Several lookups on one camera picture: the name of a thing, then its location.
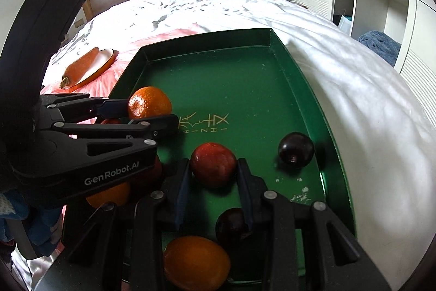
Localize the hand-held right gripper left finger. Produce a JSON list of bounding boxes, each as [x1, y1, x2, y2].
[[51, 158, 193, 291]]

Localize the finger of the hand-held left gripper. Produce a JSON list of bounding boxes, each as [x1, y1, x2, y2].
[[40, 92, 137, 124], [50, 114, 180, 142]]

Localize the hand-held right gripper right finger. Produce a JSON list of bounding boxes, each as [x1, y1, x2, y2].
[[237, 158, 392, 291]]

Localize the large textured orange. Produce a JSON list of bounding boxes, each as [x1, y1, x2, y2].
[[128, 86, 172, 120]]

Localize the red apple with stem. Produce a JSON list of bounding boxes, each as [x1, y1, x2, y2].
[[129, 155, 163, 193]]

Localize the dark purple plum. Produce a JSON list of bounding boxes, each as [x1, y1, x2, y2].
[[215, 208, 253, 247], [278, 132, 314, 168]]

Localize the large red apple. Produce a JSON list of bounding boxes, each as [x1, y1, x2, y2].
[[190, 142, 238, 189]]

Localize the small smooth orange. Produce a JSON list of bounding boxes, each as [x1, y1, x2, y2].
[[86, 180, 132, 209]]

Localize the green metal tray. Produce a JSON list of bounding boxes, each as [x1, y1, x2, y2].
[[63, 28, 356, 285]]

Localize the person's left forearm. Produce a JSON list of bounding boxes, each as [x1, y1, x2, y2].
[[0, 192, 63, 256]]

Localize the orange rimmed white dish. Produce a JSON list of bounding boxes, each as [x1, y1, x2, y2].
[[66, 49, 120, 92]]

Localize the orange carrot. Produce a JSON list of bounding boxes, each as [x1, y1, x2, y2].
[[59, 47, 100, 89]]

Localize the pink plastic sheet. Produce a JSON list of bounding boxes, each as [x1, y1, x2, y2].
[[40, 23, 201, 128]]

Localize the white bed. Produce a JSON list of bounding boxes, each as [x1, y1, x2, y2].
[[10, 0, 436, 291]]

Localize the blue towel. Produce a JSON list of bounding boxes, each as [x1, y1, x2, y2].
[[358, 31, 402, 67]]

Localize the white open shelf unit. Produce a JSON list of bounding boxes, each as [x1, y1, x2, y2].
[[332, 0, 436, 128]]

